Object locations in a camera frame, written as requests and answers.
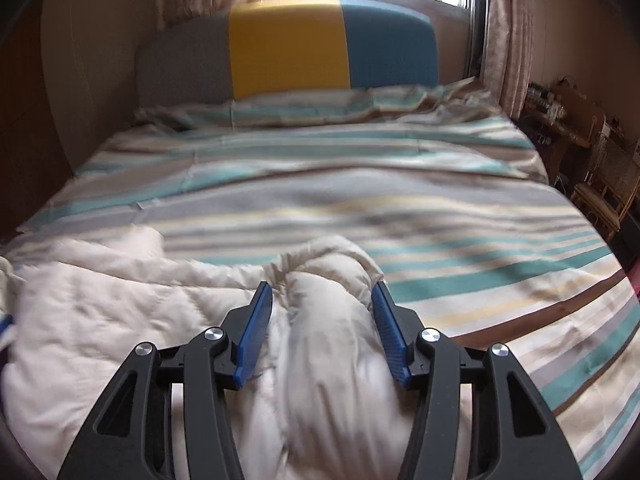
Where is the striped duvet cover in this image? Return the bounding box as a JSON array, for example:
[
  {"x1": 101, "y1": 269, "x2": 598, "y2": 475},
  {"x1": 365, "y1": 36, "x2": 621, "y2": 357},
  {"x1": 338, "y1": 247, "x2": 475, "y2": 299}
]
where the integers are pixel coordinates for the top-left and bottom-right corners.
[{"x1": 0, "y1": 105, "x2": 640, "y2": 480}]

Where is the beige quilted down jacket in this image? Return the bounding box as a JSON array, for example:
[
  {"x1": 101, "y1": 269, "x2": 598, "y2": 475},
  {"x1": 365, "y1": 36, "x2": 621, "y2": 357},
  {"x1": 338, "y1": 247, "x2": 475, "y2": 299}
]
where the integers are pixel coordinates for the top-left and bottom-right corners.
[{"x1": 0, "y1": 225, "x2": 476, "y2": 480}]

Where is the rattan chair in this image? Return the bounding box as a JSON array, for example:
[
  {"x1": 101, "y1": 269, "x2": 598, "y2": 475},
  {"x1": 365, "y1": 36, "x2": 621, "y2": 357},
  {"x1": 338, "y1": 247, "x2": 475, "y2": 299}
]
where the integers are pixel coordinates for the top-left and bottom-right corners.
[{"x1": 570, "y1": 110, "x2": 640, "y2": 243}]

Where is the striped pillow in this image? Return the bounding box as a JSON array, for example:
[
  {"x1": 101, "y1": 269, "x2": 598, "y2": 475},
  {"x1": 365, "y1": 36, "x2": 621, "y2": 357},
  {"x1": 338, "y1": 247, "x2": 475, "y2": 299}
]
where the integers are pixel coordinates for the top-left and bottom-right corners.
[{"x1": 134, "y1": 76, "x2": 503, "y2": 133}]

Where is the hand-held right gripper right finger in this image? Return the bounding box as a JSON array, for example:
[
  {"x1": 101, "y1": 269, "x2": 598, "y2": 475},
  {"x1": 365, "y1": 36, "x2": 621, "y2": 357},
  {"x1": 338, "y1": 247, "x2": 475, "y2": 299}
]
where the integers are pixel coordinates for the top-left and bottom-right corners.
[{"x1": 371, "y1": 280, "x2": 583, "y2": 480}]

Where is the wooden wardrobe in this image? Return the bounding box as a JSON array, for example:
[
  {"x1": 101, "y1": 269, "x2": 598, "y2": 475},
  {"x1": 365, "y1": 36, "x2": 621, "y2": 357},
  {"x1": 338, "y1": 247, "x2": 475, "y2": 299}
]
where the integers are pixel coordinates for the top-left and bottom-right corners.
[{"x1": 0, "y1": 0, "x2": 77, "y2": 241}]

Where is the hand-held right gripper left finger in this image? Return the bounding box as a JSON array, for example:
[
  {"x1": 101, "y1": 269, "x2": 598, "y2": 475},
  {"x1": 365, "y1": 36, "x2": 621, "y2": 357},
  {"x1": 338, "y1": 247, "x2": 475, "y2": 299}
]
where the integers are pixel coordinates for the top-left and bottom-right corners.
[{"x1": 57, "y1": 281, "x2": 275, "y2": 480}]

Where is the cluttered wooden table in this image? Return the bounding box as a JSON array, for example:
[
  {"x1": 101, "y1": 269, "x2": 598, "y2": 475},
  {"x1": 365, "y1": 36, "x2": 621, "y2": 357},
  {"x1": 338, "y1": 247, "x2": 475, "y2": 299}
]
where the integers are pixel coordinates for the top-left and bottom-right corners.
[{"x1": 519, "y1": 75, "x2": 607, "y2": 183}]

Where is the grey yellow blue headboard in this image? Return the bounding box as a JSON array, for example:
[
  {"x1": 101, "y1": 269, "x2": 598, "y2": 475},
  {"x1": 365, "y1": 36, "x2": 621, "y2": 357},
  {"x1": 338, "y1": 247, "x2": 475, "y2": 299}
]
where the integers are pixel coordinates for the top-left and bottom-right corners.
[{"x1": 135, "y1": 0, "x2": 442, "y2": 111}]

